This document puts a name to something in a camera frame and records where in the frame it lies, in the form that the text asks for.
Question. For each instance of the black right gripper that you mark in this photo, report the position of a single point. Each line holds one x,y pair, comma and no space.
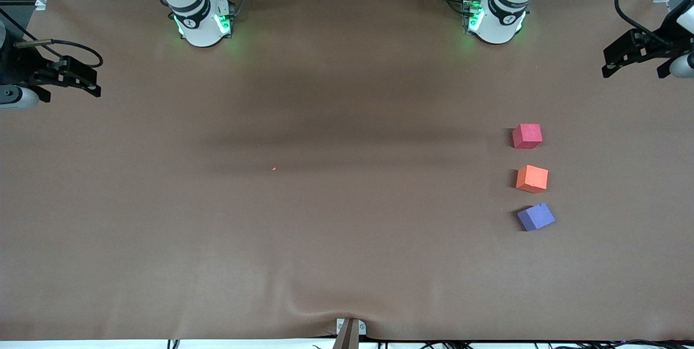
24,63

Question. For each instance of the purple foam block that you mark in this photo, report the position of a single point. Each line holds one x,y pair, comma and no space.
537,217

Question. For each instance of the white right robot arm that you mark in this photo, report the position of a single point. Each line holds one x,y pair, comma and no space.
198,18

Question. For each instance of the red foam block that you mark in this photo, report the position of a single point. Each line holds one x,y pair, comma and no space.
527,136

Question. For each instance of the brown table mat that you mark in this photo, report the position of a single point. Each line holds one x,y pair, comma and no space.
347,257

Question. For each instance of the orange foam block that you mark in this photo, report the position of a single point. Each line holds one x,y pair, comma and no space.
532,179

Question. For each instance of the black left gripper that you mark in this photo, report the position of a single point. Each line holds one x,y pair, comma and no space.
654,48

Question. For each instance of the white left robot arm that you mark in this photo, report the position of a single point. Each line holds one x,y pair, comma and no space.
501,18

